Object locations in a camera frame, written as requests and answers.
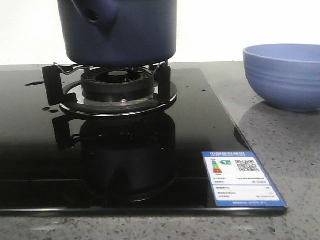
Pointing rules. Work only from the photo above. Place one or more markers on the light blue ceramic bowl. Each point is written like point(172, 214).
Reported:
point(286, 76)

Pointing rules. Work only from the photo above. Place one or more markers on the black metal pot support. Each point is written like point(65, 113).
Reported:
point(63, 87)

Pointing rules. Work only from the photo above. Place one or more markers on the dark blue ceramic pot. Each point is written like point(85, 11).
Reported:
point(119, 33)

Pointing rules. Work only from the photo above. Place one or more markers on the black round gas burner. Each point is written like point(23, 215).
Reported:
point(116, 84)

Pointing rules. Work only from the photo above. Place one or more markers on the blue white energy label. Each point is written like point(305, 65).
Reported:
point(238, 179)

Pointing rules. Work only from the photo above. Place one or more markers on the black glass gas cooktop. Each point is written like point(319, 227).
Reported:
point(151, 165)

